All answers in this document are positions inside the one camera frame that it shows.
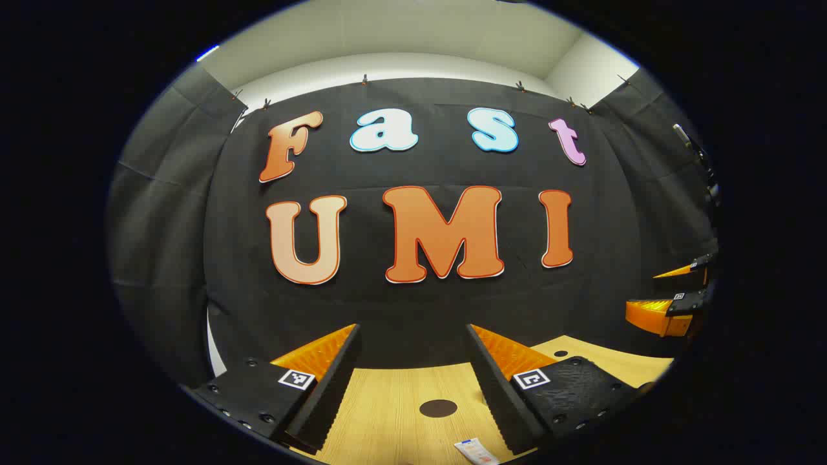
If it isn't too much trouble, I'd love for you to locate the wooden desktop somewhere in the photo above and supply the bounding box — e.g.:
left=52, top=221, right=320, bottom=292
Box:
left=291, top=335, right=676, bottom=465

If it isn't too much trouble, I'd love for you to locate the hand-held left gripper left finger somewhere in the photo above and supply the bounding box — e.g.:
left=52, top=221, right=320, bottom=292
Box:
left=187, top=323, right=363, bottom=453

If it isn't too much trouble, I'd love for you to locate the white toothpaste tube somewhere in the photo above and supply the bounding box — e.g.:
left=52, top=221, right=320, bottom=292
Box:
left=454, top=438, right=499, bottom=465

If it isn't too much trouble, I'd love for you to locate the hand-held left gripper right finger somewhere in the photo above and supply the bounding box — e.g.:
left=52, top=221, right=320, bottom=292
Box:
left=465, top=323, right=653, bottom=456

